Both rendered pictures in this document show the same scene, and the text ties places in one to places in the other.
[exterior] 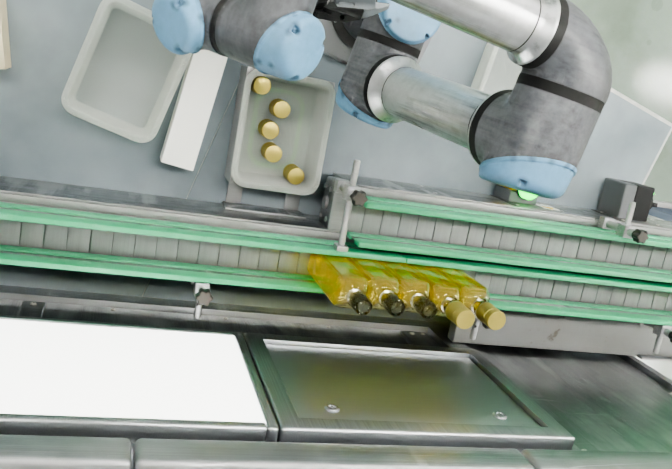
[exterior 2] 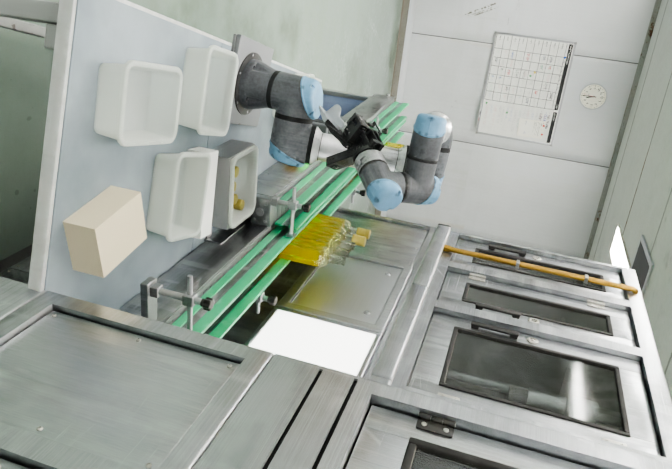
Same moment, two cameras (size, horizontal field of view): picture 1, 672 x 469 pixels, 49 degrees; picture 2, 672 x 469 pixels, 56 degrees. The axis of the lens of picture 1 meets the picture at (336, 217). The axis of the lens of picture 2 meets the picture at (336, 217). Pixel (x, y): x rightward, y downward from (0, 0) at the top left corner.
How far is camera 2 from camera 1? 156 cm
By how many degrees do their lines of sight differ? 55
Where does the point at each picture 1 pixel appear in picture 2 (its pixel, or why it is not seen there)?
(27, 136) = (129, 269)
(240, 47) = (417, 200)
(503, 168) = not seen: hidden behind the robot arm
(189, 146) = (208, 220)
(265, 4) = (429, 181)
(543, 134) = (441, 169)
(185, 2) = (400, 191)
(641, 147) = not seen: hidden behind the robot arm
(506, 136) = not seen: hidden behind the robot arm
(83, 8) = (144, 166)
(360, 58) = (295, 134)
